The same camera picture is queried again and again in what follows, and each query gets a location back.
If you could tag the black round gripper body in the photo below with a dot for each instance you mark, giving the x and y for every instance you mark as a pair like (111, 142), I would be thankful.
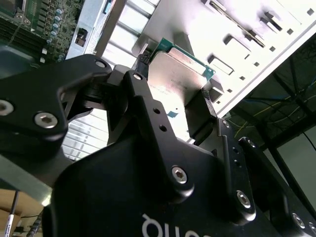
(111, 197)

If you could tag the silver CPU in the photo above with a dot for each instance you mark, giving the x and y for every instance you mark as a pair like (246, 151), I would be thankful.
(177, 76)

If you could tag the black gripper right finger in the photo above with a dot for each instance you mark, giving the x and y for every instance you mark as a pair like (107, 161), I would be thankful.
(234, 160)

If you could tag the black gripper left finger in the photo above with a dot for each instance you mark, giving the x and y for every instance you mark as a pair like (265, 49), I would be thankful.
(37, 93)

